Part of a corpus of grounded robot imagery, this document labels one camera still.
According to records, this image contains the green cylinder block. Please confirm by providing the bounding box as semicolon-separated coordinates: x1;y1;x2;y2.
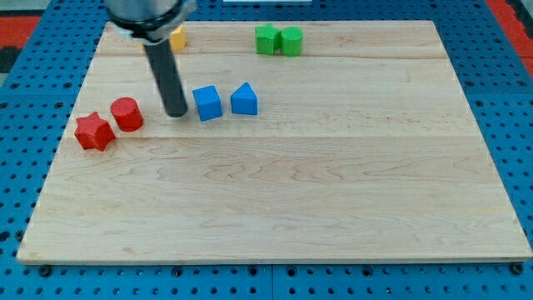
281;27;303;57

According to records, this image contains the red cylinder block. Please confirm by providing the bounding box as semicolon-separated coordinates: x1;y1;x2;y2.
110;97;144;132

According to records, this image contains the blue cube block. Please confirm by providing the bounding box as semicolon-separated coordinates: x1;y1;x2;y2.
192;85;222;122

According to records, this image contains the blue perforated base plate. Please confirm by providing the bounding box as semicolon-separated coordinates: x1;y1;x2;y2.
1;0;532;299

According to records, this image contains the red star block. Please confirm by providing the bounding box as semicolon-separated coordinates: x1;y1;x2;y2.
74;112;116;152

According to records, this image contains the yellow block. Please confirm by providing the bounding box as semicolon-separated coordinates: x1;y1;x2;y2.
169;25;187;52

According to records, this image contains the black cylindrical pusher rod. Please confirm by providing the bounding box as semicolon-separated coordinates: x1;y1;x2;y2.
144;40;188;118

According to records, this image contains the green star block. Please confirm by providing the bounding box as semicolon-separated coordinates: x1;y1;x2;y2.
255;23;281;55

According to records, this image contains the light wooden board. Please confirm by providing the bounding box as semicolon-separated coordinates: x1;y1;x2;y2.
17;21;532;266

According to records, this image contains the blue triangular prism block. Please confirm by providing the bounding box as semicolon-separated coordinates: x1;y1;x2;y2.
230;82;258;115

